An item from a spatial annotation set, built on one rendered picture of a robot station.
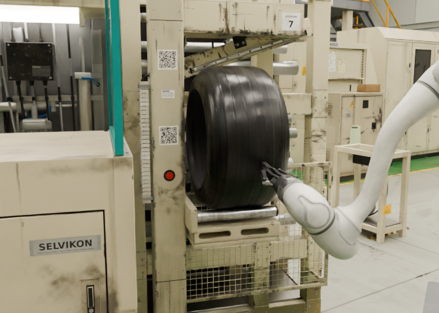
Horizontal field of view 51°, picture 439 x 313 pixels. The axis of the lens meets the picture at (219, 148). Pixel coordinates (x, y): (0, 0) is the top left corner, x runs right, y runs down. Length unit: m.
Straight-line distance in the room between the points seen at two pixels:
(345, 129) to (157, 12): 5.05
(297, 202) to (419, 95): 0.45
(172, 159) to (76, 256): 0.82
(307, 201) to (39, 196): 0.69
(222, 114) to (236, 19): 0.62
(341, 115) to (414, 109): 5.14
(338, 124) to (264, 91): 4.81
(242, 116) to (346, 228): 0.55
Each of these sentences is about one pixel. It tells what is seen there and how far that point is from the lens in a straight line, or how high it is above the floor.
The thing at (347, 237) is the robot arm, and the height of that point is 0.98.
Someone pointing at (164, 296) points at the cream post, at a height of 0.56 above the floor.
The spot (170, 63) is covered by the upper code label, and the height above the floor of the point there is 1.50.
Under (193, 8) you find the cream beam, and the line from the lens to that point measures 2.08.
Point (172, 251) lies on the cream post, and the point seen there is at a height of 0.74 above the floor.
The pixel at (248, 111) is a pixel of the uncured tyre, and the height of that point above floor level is 1.32.
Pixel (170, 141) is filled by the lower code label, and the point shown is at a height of 1.20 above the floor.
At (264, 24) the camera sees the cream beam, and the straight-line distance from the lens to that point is 2.17.
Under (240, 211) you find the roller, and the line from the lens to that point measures 1.85.
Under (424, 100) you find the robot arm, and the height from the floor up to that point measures 1.38.
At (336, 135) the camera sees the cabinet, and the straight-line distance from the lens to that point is 6.54.
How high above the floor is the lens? 1.44
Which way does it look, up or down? 9 degrees down
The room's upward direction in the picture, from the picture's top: straight up
